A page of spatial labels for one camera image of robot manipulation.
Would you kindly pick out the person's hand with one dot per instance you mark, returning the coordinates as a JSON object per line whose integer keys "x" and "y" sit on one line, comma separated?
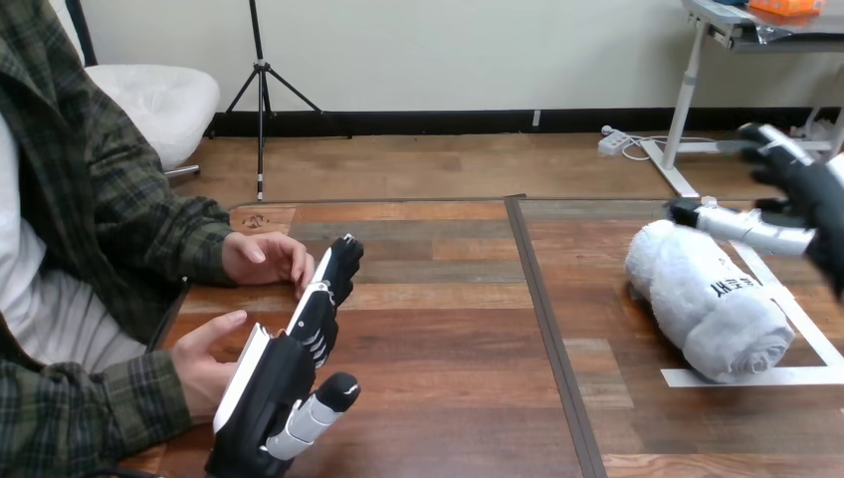
{"x": 264, "y": 258}
{"x": 201, "y": 369}

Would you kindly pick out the orange thing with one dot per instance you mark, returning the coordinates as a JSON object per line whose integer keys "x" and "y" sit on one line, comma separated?
{"x": 788, "y": 6}

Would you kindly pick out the white cushioned chair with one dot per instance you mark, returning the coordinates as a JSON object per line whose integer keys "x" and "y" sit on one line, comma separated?
{"x": 158, "y": 99}

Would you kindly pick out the white power strip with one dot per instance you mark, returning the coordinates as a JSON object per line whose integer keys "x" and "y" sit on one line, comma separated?
{"x": 613, "y": 141}

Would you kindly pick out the person's body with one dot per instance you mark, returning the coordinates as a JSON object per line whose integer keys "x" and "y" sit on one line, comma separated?
{"x": 53, "y": 198}

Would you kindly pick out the black tripod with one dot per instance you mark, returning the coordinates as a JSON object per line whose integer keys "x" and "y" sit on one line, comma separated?
{"x": 262, "y": 86}

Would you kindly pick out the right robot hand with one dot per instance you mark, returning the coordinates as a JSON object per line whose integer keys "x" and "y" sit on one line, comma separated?
{"x": 808, "y": 191}

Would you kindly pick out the person's forearm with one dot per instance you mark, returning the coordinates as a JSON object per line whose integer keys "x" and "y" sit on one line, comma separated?
{"x": 86, "y": 415}
{"x": 171, "y": 244}

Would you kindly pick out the white desk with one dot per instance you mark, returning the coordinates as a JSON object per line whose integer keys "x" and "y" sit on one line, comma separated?
{"x": 725, "y": 79}

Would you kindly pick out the rolled white towel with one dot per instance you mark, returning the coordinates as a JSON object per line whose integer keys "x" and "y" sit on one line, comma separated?
{"x": 709, "y": 300}

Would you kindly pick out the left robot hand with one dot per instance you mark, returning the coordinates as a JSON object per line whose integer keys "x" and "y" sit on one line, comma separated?
{"x": 277, "y": 389}

